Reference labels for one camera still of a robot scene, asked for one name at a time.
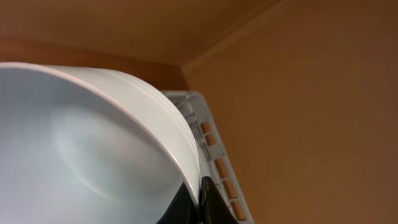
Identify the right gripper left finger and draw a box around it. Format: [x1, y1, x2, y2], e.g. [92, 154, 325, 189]
[157, 183, 197, 224]

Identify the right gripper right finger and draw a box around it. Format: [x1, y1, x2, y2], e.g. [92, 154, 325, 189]
[200, 176, 238, 224]

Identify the light blue small bowl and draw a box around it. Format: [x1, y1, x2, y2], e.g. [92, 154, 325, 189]
[1, 62, 200, 223]

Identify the grey dishwasher rack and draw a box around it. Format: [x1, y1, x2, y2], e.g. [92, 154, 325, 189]
[163, 91, 254, 224]

